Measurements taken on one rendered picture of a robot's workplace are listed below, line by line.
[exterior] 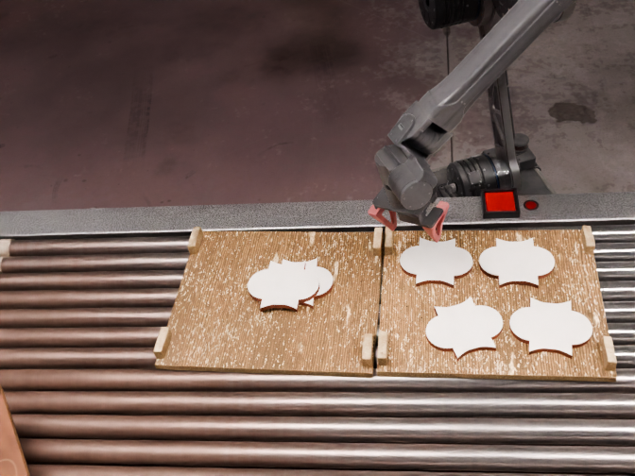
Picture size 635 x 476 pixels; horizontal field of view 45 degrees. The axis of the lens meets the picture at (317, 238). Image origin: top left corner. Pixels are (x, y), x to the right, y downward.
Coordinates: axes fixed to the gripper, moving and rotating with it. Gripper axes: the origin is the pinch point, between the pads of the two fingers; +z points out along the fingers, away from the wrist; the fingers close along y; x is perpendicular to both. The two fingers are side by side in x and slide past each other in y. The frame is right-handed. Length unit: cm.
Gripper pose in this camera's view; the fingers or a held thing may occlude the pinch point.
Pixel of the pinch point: (415, 231)
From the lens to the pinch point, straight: 146.3
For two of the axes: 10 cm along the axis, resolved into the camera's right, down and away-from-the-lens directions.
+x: 5.4, -7.1, 4.6
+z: 3.0, 6.7, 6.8
